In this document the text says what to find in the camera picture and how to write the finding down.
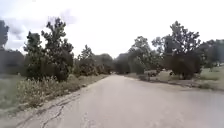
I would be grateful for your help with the broad dark tree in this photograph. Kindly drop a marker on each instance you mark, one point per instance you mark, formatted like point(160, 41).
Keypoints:
point(183, 60)

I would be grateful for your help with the tall pine tree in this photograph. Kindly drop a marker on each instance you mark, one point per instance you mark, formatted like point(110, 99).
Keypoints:
point(60, 56)

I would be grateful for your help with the grass verge with weeds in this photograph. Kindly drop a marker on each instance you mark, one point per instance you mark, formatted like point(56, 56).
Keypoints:
point(20, 90)

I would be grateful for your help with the grey asphalt road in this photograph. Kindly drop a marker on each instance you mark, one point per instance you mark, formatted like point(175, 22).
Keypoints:
point(133, 103)

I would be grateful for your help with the dark hedge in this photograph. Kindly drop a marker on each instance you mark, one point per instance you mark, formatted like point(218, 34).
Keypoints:
point(11, 61)

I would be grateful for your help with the row of trees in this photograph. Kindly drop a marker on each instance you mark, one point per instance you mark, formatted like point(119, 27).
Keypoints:
point(103, 63)

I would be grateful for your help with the grass verge with dirt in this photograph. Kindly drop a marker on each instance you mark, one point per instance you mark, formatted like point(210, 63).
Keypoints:
point(208, 80)

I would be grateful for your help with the group of trees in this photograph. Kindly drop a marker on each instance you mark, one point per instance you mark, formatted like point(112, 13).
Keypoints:
point(213, 51)

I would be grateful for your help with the small pine tree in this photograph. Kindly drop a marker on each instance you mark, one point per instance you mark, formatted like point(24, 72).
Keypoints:
point(33, 56)

